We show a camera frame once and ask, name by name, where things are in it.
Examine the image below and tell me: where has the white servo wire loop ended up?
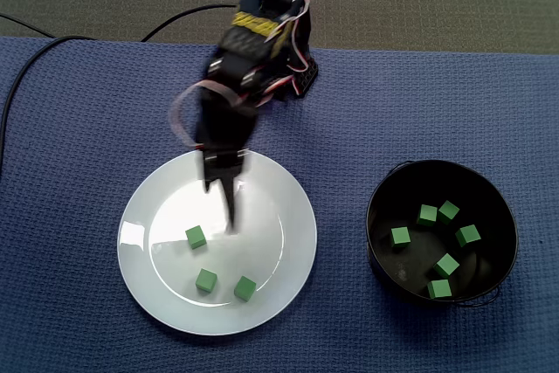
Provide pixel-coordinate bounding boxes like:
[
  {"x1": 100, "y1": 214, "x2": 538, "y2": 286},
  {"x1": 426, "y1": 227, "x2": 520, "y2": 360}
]
[{"x1": 169, "y1": 79, "x2": 259, "y2": 148}]

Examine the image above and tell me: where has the thin black cable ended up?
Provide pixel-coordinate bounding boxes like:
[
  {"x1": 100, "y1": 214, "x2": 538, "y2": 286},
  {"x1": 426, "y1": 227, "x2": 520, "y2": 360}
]
[{"x1": 0, "y1": 12, "x2": 57, "y2": 38}]

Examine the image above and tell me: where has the black round bowl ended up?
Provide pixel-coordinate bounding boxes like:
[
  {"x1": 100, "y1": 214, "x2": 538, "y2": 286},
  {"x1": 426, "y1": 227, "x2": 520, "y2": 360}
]
[{"x1": 365, "y1": 159, "x2": 520, "y2": 309}]

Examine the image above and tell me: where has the green cube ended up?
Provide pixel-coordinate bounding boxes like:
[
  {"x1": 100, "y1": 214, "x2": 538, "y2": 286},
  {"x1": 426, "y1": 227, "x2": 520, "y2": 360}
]
[
  {"x1": 434, "y1": 252, "x2": 461, "y2": 280},
  {"x1": 416, "y1": 204, "x2": 439, "y2": 227},
  {"x1": 427, "y1": 278, "x2": 452, "y2": 300},
  {"x1": 184, "y1": 224, "x2": 208, "y2": 251},
  {"x1": 437, "y1": 199, "x2": 461, "y2": 225},
  {"x1": 233, "y1": 275, "x2": 258, "y2": 303},
  {"x1": 194, "y1": 267, "x2": 219, "y2": 294},
  {"x1": 455, "y1": 224, "x2": 482, "y2": 248},
  {"x1": 390, "y1": 226, "x2": 412, "y2": 246}
]

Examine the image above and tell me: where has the blue woven mat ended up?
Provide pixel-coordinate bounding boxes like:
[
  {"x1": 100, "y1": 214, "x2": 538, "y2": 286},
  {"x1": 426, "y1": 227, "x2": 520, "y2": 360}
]
[{"x1": 0, "y1": 36, "x2": 559, "y2": 373}]

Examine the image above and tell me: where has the white round plate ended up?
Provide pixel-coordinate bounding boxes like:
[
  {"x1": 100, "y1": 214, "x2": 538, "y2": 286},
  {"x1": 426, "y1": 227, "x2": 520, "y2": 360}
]
[{"x1": 116, "y1": 147, "x2": 319, "y2": 337}]

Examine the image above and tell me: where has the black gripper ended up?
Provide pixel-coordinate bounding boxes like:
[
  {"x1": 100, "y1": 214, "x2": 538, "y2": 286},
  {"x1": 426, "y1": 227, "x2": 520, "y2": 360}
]
[{"x1": 194, "y1": 89, "x2": 259, "y2": 235}]

